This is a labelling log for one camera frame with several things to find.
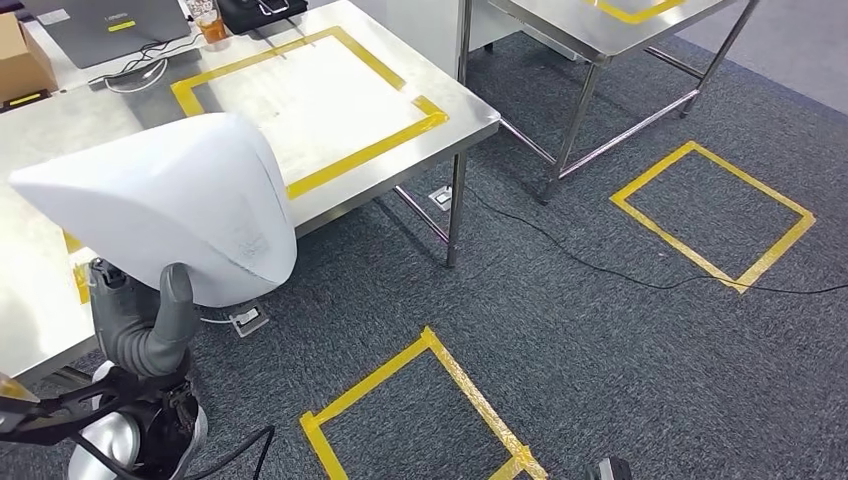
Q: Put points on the white plastic cover part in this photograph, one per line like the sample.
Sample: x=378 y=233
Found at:
x=166 y=199

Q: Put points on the white desk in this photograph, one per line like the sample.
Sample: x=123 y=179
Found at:
x=66 y=76

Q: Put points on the stainless steel table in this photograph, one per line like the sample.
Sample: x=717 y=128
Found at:
x=583 y=33

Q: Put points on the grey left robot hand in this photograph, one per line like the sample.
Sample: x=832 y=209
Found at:
x=142 y=338

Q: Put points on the black flat yellow-labelled device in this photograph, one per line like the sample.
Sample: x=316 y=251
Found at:
x=26 y=99

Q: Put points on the yellow floor tape square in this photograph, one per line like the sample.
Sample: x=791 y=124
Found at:
x=371 y=379
x=652 y=222

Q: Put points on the grey laptop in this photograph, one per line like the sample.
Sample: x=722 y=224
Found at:
x=99 y=33

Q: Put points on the floor socket box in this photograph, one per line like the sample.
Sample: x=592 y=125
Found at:
x=248 y=320
x=440 y=197

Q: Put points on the plastic iced tea cup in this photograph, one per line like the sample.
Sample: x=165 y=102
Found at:
x=212 y=28

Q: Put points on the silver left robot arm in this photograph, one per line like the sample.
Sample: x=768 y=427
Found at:
x=106 y=440

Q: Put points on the white table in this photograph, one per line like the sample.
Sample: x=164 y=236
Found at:
x=424 y=26

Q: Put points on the brown cardboard box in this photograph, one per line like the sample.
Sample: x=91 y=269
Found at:
x=20 y=66

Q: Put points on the black remote controller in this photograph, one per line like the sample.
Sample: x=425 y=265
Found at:
x=252 y=16

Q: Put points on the stainless steel workbench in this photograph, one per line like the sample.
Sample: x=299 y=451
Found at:
x=318 y=119

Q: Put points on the yellow tape workbench marking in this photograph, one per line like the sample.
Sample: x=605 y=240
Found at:
x=371 y=153

